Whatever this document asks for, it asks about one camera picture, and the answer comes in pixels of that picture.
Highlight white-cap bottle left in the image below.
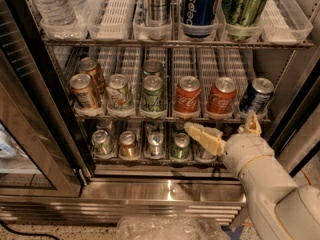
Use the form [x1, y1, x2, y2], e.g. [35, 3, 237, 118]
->
[196, 145, 216, 162]

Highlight clear plastic bag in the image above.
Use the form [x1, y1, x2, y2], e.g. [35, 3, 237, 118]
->
[116, 216, 230, 240]

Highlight green tall can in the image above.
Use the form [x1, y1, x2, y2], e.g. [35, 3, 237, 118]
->
[222, 0, 267, 41]

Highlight brown can rear left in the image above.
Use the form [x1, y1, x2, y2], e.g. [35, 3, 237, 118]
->
[78, 57, 106, 96]

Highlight white-cap bottle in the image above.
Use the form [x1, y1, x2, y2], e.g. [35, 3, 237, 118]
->
[196, 145, 216, 162]
[237, 124, 245, 133]

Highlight silver green can bottom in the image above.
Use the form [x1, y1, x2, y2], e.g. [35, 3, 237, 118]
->
[91, 130, 113, 156]

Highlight red coke can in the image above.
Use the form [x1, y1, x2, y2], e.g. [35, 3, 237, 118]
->
[175, 76, 201, 113]
[207, 77, 237, 114]

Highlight blue Pepsi can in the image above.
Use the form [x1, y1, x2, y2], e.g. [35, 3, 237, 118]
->
[180, 0, 218, 38]

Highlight blue tape on floor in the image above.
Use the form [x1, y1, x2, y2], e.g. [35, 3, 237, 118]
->
[222, 226, 244, 240]

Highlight dark blue soda can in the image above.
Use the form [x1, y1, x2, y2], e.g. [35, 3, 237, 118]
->
[239, 78, 274, 114]

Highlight green can front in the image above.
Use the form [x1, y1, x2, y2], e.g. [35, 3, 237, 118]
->
[141, 75, 164, 112]

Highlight black cable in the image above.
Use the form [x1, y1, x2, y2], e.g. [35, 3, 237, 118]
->
[0, 220, 61, 240]

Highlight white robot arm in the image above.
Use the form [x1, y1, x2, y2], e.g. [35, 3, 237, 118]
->
[184, 111, 320, 240]

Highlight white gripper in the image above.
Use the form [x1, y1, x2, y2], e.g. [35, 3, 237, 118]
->
[184, 110, 274, 177]

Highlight white-cap bottle right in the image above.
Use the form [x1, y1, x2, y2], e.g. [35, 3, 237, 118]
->
[237, 124, 245, 133]

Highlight gold can front left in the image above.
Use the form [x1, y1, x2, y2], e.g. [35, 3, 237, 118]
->
[70, 73, 101, 109]

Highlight white green soda can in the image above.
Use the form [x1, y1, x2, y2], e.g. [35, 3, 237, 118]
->
[107, 74, 133, 110]

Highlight green can rear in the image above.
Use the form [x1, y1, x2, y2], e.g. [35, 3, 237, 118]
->
[142, 60, 164, 77]

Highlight slim silver can bottom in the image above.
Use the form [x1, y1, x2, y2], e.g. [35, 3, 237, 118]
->
[148, 132, 164, 156]

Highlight copper can bottom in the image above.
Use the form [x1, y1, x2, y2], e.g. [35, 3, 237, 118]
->
[119, 131, 138, 159]

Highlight clear water bottle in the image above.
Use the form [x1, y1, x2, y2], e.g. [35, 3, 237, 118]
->
[33, 0, 76, 26]

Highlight stainless steel fridge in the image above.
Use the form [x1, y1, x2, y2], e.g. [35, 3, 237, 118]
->
[0, 0, 319, 226]

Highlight glass fridge door left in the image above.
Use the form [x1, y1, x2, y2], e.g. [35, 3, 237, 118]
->
[0, 0, 81, 197]

